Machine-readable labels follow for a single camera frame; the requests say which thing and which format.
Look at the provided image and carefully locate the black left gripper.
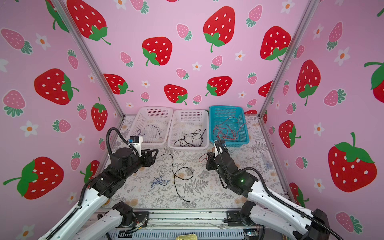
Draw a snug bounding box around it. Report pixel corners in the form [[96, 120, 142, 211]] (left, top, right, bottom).
[[122, 147, 159, 183]]

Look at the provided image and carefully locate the black cable bundle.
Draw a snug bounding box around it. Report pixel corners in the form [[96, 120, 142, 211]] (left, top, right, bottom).
[[161, 152, 195, 203]]

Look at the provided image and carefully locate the small blue cable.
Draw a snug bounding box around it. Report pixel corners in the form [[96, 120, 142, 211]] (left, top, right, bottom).
[[149, 175, 170, 189]]

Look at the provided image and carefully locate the red black cable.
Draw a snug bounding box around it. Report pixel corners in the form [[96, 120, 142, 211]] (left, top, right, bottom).
[[211, 116, 247, 142]]

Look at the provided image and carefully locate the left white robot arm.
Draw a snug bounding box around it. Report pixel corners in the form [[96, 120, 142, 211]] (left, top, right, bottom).
[[41, 127, 159, 240]]

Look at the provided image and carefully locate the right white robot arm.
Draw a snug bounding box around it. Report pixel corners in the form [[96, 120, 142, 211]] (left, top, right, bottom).
[[206, 146, 342, 240]]

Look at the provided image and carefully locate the left white plastic basket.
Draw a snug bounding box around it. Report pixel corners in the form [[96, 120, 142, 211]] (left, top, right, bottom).
[[128, 107, 174, 149]]

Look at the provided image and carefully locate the white plastic basket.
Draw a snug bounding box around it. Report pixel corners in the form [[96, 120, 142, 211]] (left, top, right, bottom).
[[128, 107, 174, 149], [167, 110, 209, 151]]

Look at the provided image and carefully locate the teal plastic basket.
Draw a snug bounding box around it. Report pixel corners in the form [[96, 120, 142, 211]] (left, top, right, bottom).
[[209, 106, 250, 148]]

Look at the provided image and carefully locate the middle white plastic basket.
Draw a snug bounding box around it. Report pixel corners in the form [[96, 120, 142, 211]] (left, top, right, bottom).
[[167, 110, 209, 151]]

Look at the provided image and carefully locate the gold foil object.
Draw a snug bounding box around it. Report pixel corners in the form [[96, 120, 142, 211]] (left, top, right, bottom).
[[176, 234, 198, 240]]

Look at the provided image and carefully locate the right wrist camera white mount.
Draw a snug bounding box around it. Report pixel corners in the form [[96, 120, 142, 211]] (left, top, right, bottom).
[[214, 140, 226, 150]]

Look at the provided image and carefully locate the aluminium front rail base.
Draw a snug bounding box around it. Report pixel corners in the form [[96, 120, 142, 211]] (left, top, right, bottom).
[[71, 207, 289, 240]]

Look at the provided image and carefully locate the aluminium corner post left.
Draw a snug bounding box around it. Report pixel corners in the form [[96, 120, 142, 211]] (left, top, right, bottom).
[[52, 0, 125, 119]]

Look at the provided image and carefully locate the aluminium corner post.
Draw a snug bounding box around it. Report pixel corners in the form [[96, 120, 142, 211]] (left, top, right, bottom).
[[259, 0, 320, 119], [52, 0, 125, 119]]

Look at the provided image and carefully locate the aluminium corner post right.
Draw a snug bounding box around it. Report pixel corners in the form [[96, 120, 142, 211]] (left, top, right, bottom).
[[259, 0, 320, 119]]

